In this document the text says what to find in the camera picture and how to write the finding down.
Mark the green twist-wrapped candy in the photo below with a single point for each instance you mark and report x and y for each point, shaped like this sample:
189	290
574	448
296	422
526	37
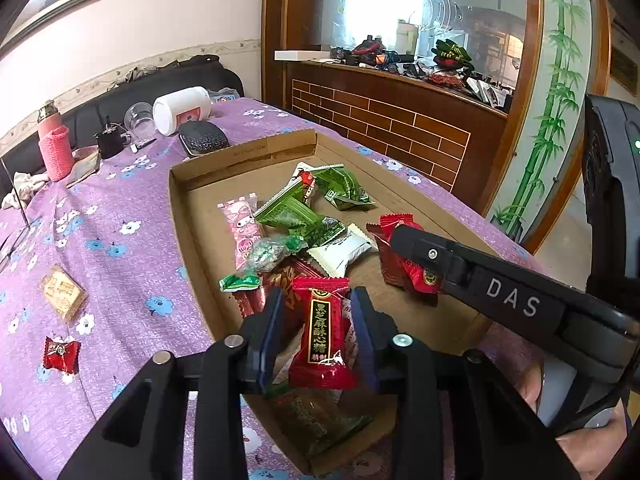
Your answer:
267	255

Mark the white crumpled cloth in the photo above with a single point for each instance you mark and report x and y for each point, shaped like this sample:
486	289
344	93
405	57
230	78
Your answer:
22	185

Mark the person's right hand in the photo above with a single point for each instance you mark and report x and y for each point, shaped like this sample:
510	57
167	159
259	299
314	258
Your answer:
595	445

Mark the beige cracker packet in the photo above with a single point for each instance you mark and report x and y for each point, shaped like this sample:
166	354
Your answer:
62	290

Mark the small silver lighter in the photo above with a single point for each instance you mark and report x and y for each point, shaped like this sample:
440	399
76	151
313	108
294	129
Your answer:
136	147

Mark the small white red snack packet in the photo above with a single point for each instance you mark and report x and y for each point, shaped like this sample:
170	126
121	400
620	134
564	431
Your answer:
306	180

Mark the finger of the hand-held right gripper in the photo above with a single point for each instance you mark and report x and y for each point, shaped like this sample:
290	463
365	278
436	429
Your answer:
430	255

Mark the bamboo painted glass panel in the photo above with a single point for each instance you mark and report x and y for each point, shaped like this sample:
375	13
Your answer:
555	110

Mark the pile of assorted clutter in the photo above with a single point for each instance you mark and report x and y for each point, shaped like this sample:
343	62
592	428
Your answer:
450	65

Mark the grey fabric pouch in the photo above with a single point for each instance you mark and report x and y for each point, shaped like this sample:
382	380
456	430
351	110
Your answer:
85	167

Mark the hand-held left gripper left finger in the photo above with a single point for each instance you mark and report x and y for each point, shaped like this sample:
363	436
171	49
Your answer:
270	345

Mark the pink cartoon snack packet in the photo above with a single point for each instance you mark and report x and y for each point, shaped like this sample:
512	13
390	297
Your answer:
240	230

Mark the framed wall painting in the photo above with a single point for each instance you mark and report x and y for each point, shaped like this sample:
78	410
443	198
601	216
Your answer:
50	0

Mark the cardboard box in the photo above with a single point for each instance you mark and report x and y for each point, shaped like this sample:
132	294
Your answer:
205	195

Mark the black sofa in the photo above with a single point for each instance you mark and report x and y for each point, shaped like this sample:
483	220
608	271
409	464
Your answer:
150	85

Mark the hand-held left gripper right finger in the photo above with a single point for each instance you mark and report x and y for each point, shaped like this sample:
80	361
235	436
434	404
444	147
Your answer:
364	345

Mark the black bag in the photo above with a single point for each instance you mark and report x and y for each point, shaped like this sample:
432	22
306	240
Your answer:
200	62

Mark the blue white packet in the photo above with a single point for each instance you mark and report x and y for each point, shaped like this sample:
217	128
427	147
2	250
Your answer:
222	94

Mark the red candy packet black label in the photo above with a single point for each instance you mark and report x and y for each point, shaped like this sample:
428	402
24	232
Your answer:
400	277
320	340

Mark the purple floral tablecloth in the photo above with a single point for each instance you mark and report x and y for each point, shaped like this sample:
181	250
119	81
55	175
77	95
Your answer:
125	270

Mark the small black cup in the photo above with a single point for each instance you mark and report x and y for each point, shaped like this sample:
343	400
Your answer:
110	142

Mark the flat white box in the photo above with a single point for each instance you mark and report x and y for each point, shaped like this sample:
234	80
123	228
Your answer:
300	55

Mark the white plastic jar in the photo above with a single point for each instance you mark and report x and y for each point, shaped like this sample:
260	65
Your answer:
182	110

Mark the brown candy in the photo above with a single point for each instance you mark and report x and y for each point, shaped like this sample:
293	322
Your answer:
315	420

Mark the green snack packet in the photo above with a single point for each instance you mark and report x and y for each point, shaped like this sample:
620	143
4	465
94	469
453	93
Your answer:
285	210
345	187

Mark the large mirror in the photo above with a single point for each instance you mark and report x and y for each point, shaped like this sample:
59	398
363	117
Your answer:
400	0

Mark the black glasses case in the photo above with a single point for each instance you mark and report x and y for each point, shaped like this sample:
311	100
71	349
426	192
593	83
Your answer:
202	139

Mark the clear drinking glass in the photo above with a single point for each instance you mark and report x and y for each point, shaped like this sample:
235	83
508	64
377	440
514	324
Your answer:
140	120

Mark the wooden partition cabinet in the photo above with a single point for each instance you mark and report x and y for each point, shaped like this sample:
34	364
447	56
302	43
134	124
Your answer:
375	110

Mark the small dark red candy packet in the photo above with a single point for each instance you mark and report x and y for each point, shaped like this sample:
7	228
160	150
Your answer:
61	354

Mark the pink knit-sleeved bottle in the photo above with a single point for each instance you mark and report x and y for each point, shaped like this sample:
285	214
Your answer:
55	155

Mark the dark-framed eyeglasses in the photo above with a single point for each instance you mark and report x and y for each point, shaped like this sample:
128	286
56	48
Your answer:
15	195

